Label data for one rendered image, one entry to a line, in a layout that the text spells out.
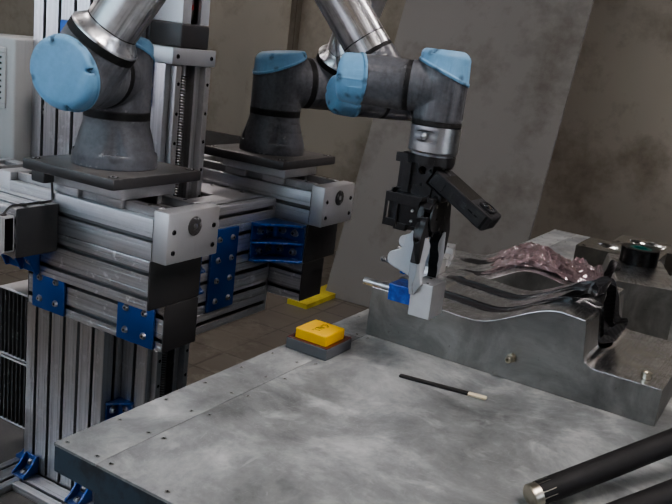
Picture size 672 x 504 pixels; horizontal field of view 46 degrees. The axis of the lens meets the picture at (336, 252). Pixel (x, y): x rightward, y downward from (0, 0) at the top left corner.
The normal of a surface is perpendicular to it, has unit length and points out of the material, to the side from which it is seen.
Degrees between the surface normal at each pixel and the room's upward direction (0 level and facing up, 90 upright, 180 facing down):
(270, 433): 0
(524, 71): 72
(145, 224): 90
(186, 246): 90
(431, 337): 90
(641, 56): 90
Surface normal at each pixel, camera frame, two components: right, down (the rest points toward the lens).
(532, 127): -0.44, -0.15
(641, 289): -0.25, 0.21
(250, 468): 0.11, -0.96
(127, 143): 0.57, -0.04
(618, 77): -0.51, 0.15
